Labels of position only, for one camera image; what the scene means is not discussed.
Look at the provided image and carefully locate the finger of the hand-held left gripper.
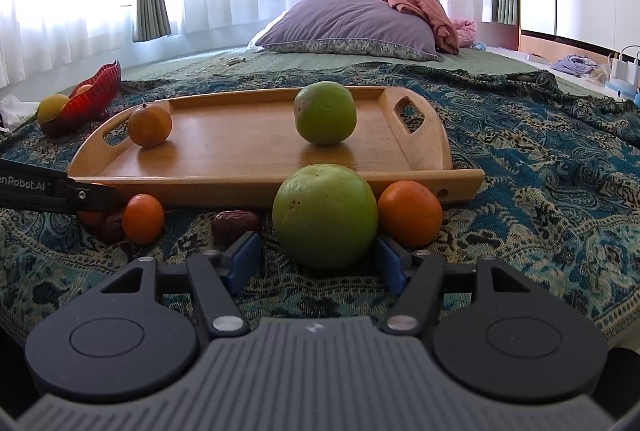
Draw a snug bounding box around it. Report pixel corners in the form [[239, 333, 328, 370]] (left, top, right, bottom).
[[68, 178, 124, 214]]

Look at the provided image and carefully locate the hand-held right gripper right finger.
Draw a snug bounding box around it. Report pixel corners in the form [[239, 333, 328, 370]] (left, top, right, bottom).
[[374, 235, 541, 338]]

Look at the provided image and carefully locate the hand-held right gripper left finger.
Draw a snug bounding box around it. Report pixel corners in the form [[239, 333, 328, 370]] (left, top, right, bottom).
[[100, 231, 263, 338]]

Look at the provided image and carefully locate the small orange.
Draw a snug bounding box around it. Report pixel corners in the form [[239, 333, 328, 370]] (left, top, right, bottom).
[[77, 210, 107, 232], [121, 193, 166, 246]]

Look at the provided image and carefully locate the green round fruit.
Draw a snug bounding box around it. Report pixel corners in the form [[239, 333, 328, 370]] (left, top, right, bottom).
[[272, 163, 379, 271], [293, 81, 357, 146]]

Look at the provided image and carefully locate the red glass bowl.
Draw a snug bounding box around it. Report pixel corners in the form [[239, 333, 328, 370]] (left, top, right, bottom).
[[39, 58, 122, 138]]

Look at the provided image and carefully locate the wooden tray with handles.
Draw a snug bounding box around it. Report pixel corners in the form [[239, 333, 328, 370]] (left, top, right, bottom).
[[66, 86, 486, 210]]

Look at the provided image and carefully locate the white paper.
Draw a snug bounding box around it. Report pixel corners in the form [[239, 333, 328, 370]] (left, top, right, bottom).
[[0, 95, 39, 130]]

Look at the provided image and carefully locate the yellow lemon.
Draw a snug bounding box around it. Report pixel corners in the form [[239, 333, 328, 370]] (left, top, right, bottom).
[[36, 94, 71, 126]]

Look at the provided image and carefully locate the dull brownish orange fruit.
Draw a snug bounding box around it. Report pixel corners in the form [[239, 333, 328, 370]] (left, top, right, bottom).
[[127, 103, 173, 148]]

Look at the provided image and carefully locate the teal patterned blanket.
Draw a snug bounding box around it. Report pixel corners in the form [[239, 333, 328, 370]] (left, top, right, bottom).
[[0, 61, 640, 352]]

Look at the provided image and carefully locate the green bedspread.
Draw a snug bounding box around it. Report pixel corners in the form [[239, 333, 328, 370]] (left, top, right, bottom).
[[120, 43, 586, 86]]

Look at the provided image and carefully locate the light pink cloth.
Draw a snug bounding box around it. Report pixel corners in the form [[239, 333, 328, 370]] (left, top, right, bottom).
[[450, 17, 478, 48]]

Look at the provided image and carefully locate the purple pillow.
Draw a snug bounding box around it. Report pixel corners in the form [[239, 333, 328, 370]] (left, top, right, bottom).
[[254, 0, 442, 62]]

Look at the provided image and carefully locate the light purple cloth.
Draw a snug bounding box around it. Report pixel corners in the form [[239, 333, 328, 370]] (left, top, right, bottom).
[[552, 54, 598, 77]]

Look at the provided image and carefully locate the light blue base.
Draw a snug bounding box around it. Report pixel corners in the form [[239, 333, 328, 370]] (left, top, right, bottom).
[[606, 80, 640, 106]]

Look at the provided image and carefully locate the white charger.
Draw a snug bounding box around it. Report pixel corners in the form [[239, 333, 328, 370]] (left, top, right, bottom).
[[606, 45, 640, 84]]

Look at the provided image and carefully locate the wooden bed frame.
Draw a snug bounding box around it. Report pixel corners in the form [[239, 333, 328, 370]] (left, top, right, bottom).
[[475, 21, 558, 68]]

